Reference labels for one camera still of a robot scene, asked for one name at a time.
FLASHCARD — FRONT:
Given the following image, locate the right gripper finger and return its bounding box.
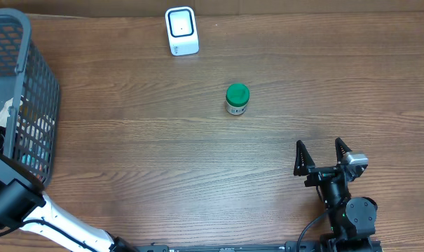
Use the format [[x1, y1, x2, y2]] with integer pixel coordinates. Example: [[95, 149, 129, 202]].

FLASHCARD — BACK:
[[335, 137, 352, 163], [294, 140, 315, 176]]

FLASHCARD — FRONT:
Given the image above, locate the green lid jar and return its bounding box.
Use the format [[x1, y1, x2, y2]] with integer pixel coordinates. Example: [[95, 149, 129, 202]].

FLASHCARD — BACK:
[[225, 83, 250, 116]]

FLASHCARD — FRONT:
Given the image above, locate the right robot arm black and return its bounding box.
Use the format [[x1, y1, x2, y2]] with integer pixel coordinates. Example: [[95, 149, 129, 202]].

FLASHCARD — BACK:
[[291, 138, 382, 252]]

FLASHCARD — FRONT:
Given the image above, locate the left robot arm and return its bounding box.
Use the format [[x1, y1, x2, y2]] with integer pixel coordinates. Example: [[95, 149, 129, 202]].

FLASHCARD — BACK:
[[0, 133, 136, 252]]

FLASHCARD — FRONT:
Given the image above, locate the white barcode scanner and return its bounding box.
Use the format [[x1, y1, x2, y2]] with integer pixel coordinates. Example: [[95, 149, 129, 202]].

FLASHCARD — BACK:
[[165, 6, 199, 56]]

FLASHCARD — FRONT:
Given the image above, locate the grey plastic mesh basket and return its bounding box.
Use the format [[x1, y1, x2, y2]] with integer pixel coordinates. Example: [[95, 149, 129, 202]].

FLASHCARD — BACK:
[[0, 8, 61, 186]]

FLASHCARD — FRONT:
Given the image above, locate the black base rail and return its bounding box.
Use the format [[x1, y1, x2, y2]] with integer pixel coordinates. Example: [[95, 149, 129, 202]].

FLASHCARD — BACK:
[[134, 240, 384, 252]]

